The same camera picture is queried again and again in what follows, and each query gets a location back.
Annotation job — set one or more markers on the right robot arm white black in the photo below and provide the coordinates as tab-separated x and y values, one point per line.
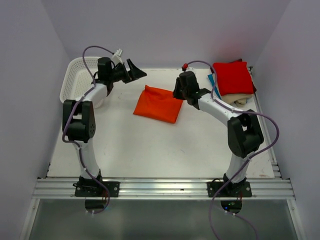
244	133

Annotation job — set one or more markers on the folded blue t shirt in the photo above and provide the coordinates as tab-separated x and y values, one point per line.
211	78

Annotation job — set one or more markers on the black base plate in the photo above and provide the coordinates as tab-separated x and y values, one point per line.
87	188
232	190

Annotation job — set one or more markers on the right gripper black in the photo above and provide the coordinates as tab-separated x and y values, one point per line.
176	93

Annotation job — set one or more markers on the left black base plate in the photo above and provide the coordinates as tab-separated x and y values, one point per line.
87	188

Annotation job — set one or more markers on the orange t shirt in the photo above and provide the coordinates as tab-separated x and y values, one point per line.
158	104

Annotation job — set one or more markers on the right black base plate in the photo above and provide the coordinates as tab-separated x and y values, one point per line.
232	190

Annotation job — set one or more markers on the folded beige t shirt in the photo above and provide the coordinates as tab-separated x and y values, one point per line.
238	99

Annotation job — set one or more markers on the folded dark red t shirt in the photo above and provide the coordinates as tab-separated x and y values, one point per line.
250	70

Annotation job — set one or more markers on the white plastic basket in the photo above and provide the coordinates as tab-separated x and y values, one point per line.
77	80

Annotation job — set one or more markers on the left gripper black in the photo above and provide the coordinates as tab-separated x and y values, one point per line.
134	73

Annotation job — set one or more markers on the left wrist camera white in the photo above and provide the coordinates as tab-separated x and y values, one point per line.
116	57

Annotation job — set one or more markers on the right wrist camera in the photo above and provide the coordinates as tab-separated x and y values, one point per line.
185	67

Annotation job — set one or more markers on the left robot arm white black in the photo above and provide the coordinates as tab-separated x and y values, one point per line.
78	115

